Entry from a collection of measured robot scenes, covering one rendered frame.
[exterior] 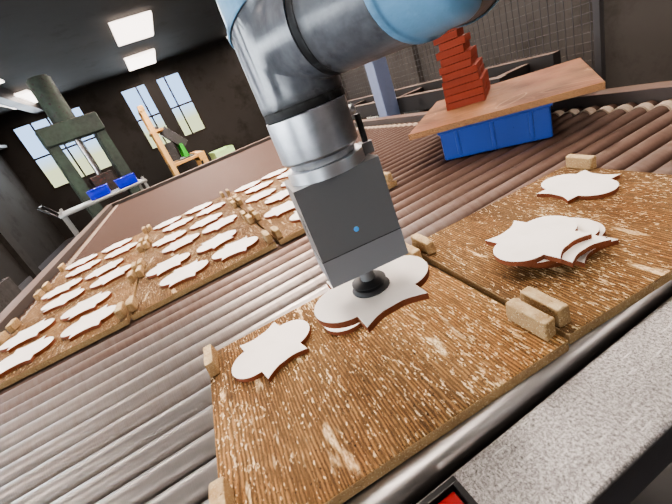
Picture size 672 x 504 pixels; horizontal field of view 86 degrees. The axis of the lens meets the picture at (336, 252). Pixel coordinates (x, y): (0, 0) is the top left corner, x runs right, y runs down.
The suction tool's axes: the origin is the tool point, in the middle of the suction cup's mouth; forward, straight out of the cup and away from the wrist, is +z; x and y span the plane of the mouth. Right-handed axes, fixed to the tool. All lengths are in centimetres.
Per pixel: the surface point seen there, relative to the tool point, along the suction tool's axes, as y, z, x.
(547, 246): -26.2, 7.9, -4.2
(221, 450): 24.0, 11.2, -1.0
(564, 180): -48, 10, -23
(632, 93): -100, 11, -53
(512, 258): -21.3, 7.9, -5.2
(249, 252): 17, 11, -64
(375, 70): -83, -17, -192
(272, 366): 15.9, 10.4, -10.5
